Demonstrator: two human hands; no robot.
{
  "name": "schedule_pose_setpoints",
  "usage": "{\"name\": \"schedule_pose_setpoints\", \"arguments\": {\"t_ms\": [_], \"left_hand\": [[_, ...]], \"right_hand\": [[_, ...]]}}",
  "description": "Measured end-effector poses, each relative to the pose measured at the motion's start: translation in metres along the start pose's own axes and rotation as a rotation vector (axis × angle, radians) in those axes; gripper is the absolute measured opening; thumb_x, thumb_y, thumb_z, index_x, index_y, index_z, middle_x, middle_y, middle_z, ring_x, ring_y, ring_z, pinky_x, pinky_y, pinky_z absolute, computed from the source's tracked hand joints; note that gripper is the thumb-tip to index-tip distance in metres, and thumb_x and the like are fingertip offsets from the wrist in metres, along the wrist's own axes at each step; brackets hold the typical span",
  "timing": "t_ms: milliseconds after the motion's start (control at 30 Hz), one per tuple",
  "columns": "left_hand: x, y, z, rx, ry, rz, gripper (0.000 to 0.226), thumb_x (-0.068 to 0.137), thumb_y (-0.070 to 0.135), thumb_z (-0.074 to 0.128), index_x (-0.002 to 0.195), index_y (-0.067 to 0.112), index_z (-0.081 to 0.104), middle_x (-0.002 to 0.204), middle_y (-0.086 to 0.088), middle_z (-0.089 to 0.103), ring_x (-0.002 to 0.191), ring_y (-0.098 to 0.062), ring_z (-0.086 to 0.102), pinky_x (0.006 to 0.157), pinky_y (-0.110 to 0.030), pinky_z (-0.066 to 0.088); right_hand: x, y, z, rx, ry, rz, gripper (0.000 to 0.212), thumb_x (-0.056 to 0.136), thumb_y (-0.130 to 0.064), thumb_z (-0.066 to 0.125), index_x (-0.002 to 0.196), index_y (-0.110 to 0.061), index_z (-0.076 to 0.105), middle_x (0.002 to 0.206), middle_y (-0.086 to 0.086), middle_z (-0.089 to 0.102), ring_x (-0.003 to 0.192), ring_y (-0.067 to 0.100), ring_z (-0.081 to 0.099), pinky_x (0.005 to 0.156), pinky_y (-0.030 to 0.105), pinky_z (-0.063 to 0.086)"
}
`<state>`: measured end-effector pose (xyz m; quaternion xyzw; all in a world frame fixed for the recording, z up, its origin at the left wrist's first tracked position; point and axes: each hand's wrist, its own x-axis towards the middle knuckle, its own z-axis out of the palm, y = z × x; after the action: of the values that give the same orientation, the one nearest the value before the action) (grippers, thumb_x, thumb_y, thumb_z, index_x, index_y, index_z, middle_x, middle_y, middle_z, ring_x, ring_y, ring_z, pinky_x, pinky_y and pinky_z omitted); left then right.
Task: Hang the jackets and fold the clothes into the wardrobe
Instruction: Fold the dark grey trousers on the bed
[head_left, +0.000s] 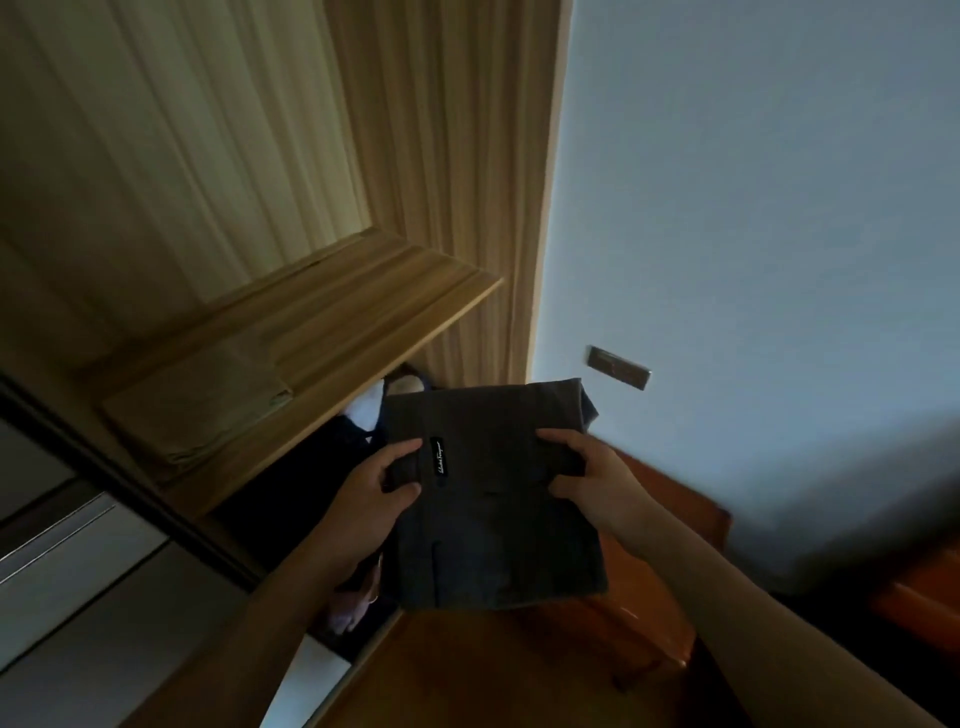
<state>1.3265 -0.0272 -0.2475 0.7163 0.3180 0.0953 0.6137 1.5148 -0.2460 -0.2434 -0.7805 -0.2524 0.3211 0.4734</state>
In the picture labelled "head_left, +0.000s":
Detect person's right hand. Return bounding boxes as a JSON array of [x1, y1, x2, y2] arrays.
[[536, 427, 661, 554]]

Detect person's left hand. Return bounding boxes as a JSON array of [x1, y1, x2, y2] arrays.
[[318, 438, 424, 580]]

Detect dark grey trousers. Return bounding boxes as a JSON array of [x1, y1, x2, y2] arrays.
[[378, 378, 610, 610]]

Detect beige shirt clothes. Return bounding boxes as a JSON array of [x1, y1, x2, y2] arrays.
[[101, 333, 294, 485]]

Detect wooden wardrobe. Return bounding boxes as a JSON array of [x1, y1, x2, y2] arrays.
[[0, 0, 575, 728]]

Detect white grey sliding wardrobe door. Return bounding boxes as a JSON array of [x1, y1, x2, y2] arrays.
[[0, 416, 354, 728]]

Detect person's right forearm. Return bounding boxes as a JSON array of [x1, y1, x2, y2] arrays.
[[628, 502, 948, 728]]

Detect person's left forearm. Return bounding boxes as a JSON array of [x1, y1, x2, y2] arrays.
[[123, 528, 365, 728]]

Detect black folded cloth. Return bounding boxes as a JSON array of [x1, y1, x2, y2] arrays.
[[215, 416, 391, 575]]

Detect wooden nightstand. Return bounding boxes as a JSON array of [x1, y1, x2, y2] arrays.
[[524, 446, 733, 680]]

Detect wooden headboard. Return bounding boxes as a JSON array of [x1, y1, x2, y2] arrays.
[[868, 538, 960, 661]]

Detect grey wall switch plate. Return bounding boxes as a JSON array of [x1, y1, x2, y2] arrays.
[[586, 344, 652, 393]]

